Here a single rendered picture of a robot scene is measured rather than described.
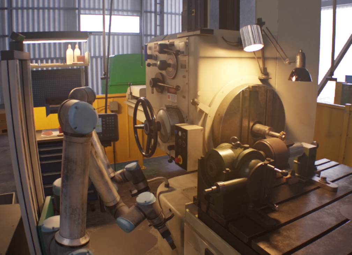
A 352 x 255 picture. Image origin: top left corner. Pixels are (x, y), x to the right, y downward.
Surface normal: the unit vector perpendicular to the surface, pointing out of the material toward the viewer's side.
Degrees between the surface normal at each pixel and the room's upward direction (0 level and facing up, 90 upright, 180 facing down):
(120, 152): 90
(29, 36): 58
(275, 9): 90
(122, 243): 0
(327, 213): 0
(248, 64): 90
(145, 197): 20
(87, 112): 83
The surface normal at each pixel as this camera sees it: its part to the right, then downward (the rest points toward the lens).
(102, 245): 0.00, -0.98
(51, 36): 0.35, -0.36
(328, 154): -0.89, 0.10
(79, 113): 0.66, 0.03
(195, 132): 0.46, 0.18
